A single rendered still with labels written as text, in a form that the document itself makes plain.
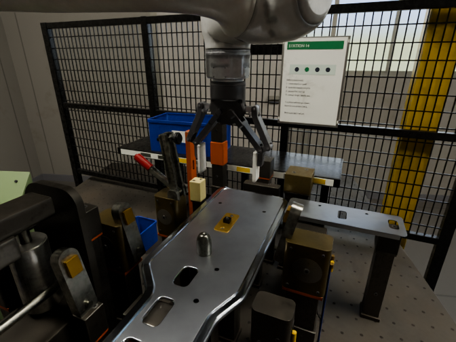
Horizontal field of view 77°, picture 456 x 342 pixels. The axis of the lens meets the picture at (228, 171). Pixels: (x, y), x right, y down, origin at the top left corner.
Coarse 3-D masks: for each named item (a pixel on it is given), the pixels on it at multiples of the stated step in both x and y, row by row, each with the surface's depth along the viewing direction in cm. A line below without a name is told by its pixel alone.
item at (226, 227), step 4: (224, 216) 74; (228, 216) 74; (236, 216) 74; (224, 220) 71; (228, 220) 70; (232, 220) 72; (236, 220) 72; (220, 224) 70; (224, 224) 70; (228, 224) 70; (232, 224) 70; (216, 228) 69; (220, 228) 69; (224, 228) 69; (228, 228) 69
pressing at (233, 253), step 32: (224, 192) 88; (192, 224) 71; (256, 224) 71; (160, 256) 59; (192, 256) 59; (224, 256) 59; (256, 256) 60; (160, 288) 51; (192, 288) 51; (224, 288) 51; (128, 320) 44; (192, 320) 45
